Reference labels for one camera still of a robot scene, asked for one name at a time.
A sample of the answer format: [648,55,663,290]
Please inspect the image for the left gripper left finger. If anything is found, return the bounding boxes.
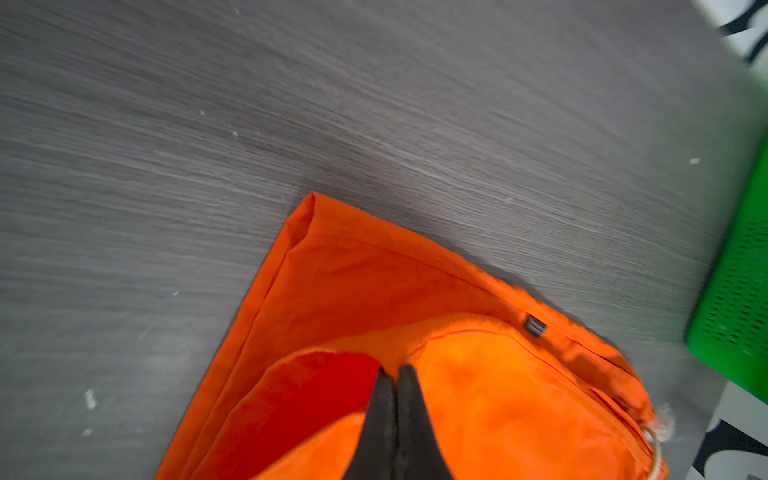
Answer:
[342,368,397,480]

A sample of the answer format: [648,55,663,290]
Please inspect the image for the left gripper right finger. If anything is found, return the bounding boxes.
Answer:
[394,364,454,480]

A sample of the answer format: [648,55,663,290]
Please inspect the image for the orange shorts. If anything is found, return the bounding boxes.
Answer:
[157,193,669,479]

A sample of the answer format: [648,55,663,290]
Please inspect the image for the green plastic basket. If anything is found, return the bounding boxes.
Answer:
[686,146,767,402]

